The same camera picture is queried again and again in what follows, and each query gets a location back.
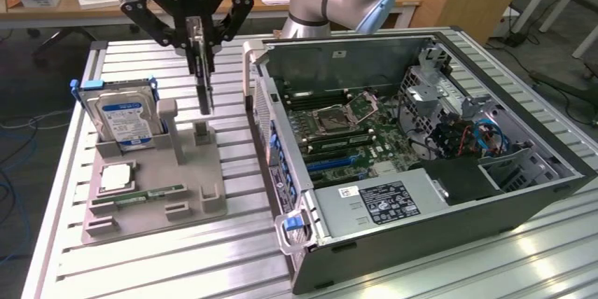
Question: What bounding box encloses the blue wire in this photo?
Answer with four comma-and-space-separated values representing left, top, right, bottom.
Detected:
471, 120, 511, 157

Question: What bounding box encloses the blue expansion slot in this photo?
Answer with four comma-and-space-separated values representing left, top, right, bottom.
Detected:
306, 155, 362, 172

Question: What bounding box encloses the red wire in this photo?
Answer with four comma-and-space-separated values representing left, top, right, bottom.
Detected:
456, 125, 468, 155

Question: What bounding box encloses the grey power supply unit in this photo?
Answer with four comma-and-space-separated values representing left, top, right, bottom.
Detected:
311, 168, 450, 240

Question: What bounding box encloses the blue floor cable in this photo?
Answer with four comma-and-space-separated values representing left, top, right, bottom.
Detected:
0, 127, 39, 265

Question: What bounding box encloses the silver CPU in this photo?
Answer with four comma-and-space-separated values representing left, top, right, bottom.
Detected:
100, 165, 133, 191

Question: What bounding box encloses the open black PC case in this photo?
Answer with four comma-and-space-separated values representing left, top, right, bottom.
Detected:
242, 31, 598, 295

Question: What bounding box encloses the green motherboard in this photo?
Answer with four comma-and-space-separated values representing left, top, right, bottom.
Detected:
275, 78, 412, 188

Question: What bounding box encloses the metal disk bay cage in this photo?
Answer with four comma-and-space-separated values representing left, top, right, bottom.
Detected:
399, 64, 468, 132

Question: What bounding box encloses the black chair base with castors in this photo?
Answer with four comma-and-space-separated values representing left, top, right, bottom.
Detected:
27, 25, 141, 66

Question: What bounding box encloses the grey disk bay bracket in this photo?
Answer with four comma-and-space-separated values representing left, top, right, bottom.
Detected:
475, 147, 562, 193

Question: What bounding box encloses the green graphics card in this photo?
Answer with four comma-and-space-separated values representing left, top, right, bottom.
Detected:
184, 15, 218, 116

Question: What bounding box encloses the black RAM slot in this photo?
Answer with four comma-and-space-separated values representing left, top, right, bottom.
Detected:
283, 90, 351, 99
288, 102, 354, 111

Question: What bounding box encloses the installed RAM stick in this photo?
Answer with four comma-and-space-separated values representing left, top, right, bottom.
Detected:
300, 130, 378, 155

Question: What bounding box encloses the green RAM stick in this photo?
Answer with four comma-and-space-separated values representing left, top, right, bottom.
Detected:
92, 186, 185, 207

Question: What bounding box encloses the hard disk with blue caddy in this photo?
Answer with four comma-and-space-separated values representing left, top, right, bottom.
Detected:
68, 74, 163, 153

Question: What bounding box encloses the black office chair base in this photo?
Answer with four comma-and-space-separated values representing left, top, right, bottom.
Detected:
529, 63, 598, 104

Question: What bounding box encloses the open socket cover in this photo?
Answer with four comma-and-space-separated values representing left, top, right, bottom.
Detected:
344, 90, 382, 125

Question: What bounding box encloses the grey plastic parts rack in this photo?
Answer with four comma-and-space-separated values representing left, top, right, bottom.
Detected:
79, 99, 230, 246

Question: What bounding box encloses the CPU socket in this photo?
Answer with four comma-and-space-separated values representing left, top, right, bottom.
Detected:
311, 104, 356, 137

